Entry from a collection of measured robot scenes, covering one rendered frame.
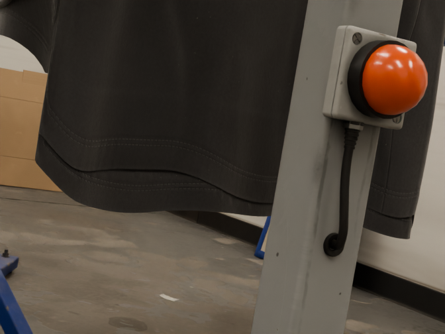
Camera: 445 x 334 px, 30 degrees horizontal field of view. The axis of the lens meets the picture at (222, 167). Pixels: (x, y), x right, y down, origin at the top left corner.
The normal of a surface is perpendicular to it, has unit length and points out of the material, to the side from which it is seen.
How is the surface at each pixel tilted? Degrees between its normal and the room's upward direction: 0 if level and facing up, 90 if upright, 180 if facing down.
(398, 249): 90
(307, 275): 90
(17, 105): 78
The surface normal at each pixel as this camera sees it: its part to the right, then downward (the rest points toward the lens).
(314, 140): -0.85, -0.11
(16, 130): 0.52, -0.08
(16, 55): 0.49, 0.13
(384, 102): -0.33, 0.71
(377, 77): -0.58, 0.11
